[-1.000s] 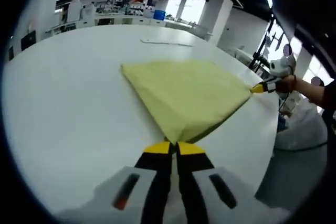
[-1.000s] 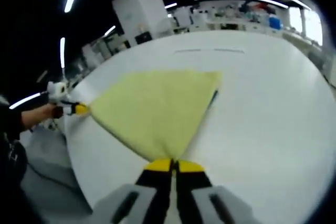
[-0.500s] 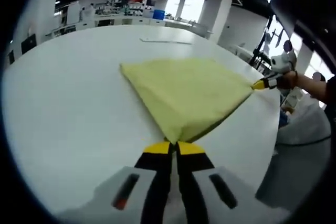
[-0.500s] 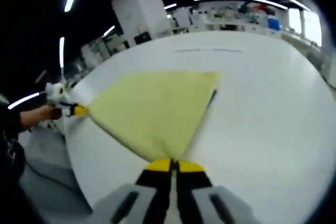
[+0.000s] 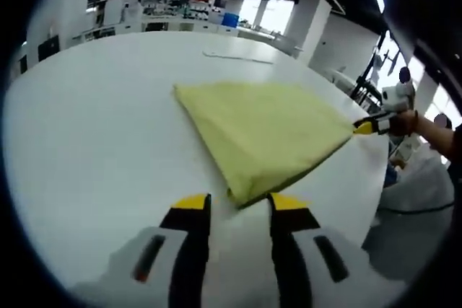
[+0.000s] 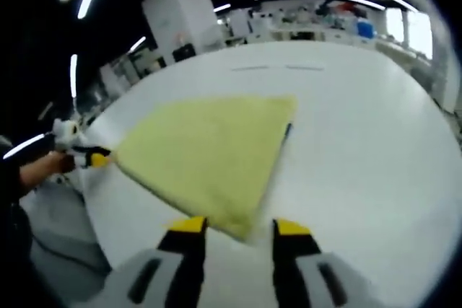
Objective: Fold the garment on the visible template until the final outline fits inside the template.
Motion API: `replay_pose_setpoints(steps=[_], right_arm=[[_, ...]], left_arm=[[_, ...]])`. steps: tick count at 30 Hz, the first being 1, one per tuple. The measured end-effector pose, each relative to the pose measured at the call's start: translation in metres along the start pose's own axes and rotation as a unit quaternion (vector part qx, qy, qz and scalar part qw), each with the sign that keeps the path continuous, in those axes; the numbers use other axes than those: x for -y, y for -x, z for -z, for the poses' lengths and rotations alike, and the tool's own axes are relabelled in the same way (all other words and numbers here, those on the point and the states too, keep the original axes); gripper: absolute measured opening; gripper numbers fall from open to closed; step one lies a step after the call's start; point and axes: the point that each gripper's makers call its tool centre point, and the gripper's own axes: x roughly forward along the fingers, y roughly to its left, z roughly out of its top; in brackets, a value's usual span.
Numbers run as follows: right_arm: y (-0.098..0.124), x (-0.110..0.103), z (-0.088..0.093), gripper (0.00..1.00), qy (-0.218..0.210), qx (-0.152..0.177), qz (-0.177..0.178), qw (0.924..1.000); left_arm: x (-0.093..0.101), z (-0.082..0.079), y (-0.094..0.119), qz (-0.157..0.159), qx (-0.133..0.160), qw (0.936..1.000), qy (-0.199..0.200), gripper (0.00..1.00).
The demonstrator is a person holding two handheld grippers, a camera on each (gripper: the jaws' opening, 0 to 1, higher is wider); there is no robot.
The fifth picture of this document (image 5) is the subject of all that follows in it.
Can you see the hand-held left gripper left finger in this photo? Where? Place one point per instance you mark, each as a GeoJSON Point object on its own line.
{"type": "Point", "coordinates": [187, 250]}

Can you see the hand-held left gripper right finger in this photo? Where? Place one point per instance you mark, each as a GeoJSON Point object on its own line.
{"type": "Point", "coordinates": [292, 250]}

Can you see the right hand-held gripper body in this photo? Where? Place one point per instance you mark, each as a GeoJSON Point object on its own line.
{"type": "Point", "coordinates": [395, 98]}

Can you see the yellow blue grey garment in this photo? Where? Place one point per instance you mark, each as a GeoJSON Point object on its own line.
{"type": "Point", "coordinates": [260, 124]}

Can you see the person's right hand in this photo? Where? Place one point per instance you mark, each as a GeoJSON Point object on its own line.
{"type": "Point", "coordinates": [404, 125]}

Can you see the black tripod stand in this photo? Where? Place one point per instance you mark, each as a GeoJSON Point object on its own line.
{"type": "Point", "coordinates": [362, 81]}

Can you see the white pillar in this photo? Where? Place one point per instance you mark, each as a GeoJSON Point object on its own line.
{"type": "Point", "coordinates": [68, 8]}
{"type": "Point", "coordinates": [310, 26]}

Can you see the bright window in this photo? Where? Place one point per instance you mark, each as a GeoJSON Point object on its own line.
{"type": "Point", "coordinates": [267, 16]}

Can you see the blue crate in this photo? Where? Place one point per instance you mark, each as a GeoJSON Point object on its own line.
{"type": "Point", "coordinates": [231, 19]}

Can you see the white lab counter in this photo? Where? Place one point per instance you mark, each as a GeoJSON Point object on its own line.
{"type": "Point", "coordinates": [173, 26]}

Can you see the black box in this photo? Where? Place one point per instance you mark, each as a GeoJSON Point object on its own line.
{"type": "Point", "coordinates": [48, 48]}

